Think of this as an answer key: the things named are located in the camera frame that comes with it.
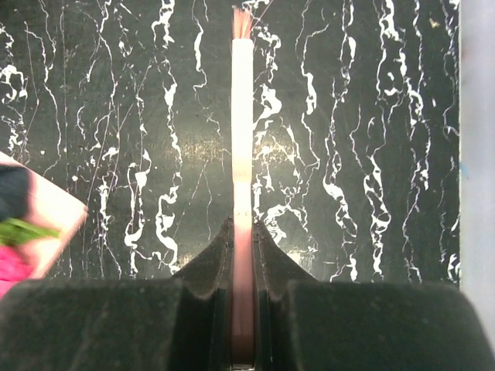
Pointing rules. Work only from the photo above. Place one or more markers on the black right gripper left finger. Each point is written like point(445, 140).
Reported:
point(176, 323)

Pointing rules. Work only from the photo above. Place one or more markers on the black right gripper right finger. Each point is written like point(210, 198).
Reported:
point(306, 324)

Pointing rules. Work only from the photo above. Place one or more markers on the pink hand brush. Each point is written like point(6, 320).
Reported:
point(241, 119)

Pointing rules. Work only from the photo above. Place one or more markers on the pink dustpan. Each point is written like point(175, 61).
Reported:
point(51, 207)

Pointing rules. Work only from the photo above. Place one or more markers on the magenta paper scrap left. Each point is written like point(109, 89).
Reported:
point(14, 268)

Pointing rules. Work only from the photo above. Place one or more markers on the green paper scrap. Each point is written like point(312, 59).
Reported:
point(15, 232)

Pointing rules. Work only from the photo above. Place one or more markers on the dark navy paper scrap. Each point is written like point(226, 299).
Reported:
point(14, 189)

